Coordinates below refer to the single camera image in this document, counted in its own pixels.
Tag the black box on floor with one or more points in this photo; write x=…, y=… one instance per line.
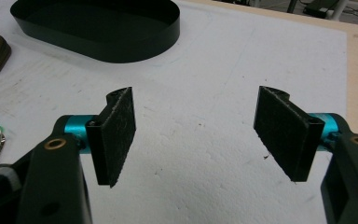
x=315, y=11

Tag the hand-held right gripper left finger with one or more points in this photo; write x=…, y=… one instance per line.
x=118, y=133

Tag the white foam mat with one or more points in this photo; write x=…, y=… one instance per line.
x=199, y=74

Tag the black oval tray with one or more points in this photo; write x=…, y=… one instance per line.
x=96, y=28

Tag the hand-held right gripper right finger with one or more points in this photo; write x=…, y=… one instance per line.
x=282, y=130

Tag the white metal stand leg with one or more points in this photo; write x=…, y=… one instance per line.
x=339, y=9

